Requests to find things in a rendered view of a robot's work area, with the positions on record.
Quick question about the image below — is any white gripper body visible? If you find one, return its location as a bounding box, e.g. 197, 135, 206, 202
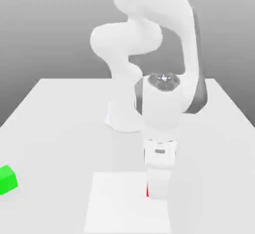
146, 167, 172, 200

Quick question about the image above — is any small green cube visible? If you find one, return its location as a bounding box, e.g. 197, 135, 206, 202
0, 165, 19, 196

